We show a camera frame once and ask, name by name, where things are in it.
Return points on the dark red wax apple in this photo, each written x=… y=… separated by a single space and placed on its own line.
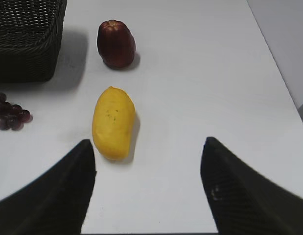
x=115 y=43

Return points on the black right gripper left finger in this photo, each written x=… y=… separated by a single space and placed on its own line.
x=55 y=203

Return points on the yellow mango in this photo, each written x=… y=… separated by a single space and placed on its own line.
x=112 y=125

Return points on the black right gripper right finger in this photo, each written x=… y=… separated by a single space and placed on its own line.
x=242 y=201

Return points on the purple grape bunch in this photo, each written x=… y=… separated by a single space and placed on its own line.
x=12 y=116

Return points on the black woven basket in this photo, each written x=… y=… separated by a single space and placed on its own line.
x=30 y=39

